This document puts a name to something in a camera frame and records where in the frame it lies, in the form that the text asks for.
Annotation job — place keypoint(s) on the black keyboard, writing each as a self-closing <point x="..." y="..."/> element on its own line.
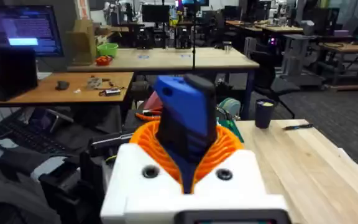
<point x="26" y="137"/>

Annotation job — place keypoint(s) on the computer monitor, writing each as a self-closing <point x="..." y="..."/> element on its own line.
<point x="20" y="29"/>

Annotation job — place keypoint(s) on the green bowl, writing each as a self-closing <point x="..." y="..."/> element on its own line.
<point x="107" y="49"/>

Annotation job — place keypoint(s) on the long wooden table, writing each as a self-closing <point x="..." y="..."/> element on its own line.
<point x="166" y="60"/>

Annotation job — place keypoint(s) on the blue electric screwdriver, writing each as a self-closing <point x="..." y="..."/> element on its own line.
<point x="186" y="115"/>

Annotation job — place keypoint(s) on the green board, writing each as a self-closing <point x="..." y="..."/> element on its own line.
<point x="233" y="129"/>

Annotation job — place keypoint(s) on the right gripper white and orange left finger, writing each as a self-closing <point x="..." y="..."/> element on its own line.
<point x="135" y="186"/>

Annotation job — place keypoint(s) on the right gripper white and orange right finger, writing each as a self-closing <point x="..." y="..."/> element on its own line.
<point x="238" y="183"/>

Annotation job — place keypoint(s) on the grey metal part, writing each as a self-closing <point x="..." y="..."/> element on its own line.
<point x="94" y="82"/>

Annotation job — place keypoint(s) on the clear glass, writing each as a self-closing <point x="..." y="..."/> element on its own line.
<point x="227" y="47"/>

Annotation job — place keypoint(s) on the black office chair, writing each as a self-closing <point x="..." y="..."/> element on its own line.
<point x="269" y="77"/>

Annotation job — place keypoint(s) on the orange toy heap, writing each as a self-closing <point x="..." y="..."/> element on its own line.
<point x="103" y="60"/>

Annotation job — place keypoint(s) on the black computer mouse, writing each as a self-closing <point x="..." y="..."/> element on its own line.
<point x="62" y="85"/>

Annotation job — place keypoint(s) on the dark cup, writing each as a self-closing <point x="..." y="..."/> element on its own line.
<point x="263" y="113"/>

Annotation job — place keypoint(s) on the cardboard box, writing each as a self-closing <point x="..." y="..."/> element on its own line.
<point x="82" y="43"/>

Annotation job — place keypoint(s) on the black stand pole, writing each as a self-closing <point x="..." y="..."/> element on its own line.
<point x="194" y="34"/>

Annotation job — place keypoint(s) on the black box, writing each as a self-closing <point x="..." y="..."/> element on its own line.
<point x="15" y="70"/>

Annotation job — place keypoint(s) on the small silver device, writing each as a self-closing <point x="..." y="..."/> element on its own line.
<point x="110" y="92"/>

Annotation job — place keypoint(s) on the wooden desk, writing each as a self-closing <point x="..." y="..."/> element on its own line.
<point x="57" y="95"/>

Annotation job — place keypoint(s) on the wooden table with black frame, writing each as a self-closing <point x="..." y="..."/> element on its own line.
<point x="348" y="49"/>

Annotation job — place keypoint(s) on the black pen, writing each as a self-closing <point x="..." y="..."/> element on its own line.
<point x="297" y="127"/>

